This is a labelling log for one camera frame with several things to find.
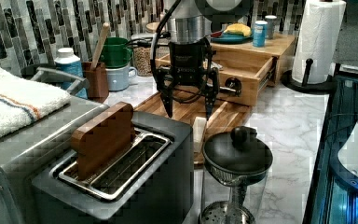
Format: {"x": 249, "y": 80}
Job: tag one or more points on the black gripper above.
{"x": 190, "y": 66}

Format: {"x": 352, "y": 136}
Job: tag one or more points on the pale butter stick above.
{"x": 199, "y": 127}

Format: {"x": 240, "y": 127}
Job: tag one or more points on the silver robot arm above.
{"x": 187, "y": 22}

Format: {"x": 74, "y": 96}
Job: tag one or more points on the dark wooden cutting board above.
{"x": 225, "y": 116}

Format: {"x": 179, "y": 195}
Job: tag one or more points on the white paper packet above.
{"x": 212, "y": 65}

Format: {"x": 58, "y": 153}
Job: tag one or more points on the glass jar of grains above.
{"x": 140, "y": 44}

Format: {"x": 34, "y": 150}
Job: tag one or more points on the light wooden drawer box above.
{"x": 256, "y": 68}

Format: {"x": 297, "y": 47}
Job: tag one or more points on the teal plate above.
{"x": 231, "y": 39}

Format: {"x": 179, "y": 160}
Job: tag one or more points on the light blue mug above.
{"x": 119, "y": 78}

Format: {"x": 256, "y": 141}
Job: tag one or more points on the yellow banana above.
{"x": 238, "y": 29}

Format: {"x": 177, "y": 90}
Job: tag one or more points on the green bowl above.
{"x": 115, "y": 53}

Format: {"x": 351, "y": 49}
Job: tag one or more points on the black pot lid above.
{"x": 238, "y": 152}

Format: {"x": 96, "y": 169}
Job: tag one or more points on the brown utensil holder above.
{"x": 98, "y": 85}

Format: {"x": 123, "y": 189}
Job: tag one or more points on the blue salt canister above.
{"x": 259, "y": 34}

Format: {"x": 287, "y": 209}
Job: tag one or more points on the wooden spoon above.
{"x": 99, "y": 46}

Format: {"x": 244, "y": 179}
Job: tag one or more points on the silver metal shaker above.
{"x": 270, "y": 20}

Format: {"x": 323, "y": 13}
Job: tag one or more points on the brown wooden toast slice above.
{"x": 103, "y": 138}

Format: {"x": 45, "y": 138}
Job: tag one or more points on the blue white-capped bottle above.
{"x": 68, "y": 62}

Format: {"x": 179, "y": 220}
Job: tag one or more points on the glass french press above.
{"x": 230, "y": 199}

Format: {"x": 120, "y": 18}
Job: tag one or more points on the white paper towel roll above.
{"x": 317, "y": 38}

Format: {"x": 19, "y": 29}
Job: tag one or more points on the white striped towel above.
{"x": 24, "y": 102}

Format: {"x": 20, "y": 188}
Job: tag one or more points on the grey toaster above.
{"x": 150, "y": 183}

